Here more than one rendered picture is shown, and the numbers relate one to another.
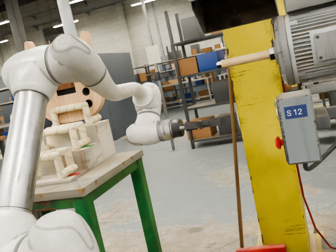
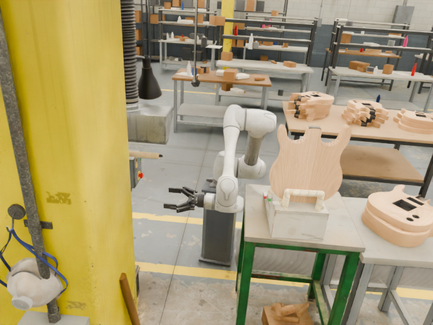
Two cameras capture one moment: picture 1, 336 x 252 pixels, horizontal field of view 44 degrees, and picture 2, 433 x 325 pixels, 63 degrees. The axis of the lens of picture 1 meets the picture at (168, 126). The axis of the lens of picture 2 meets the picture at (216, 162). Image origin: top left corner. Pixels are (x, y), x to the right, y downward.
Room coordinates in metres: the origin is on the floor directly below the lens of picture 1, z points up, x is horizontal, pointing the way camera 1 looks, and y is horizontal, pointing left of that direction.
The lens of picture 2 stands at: (3.31, -0.44, 2.05)
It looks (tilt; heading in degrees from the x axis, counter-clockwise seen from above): 25 degrees down; 163
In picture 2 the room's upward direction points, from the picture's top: 4 degrees clockwise
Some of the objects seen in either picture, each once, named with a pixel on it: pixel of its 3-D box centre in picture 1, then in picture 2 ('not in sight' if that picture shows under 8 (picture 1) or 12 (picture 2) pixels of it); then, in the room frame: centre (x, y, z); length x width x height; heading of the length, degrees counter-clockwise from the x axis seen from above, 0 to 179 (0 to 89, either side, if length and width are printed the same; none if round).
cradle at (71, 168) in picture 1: (68, 170); not in sight; (1.62, 0.42, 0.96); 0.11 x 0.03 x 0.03; 164
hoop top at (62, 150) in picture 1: (49, 153); not in sight; (1.69, 0.50, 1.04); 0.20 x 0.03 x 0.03; 73
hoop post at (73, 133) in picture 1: (74, 138); not in sight; (1.74, 0.40, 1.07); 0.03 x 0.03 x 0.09
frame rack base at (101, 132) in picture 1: (81, 143); (296, 217); (1.95, 0.42, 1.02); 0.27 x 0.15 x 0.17; 74
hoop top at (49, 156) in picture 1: (38, 158); not in sight; (1.61, 0.53, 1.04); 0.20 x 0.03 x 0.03; 73
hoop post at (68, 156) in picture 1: (69, 161); not in sight; (1.67, 0.42, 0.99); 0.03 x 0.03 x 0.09
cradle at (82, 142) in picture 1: (82, 142); not in sight; (1.78, 0.38, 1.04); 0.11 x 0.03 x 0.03; 164
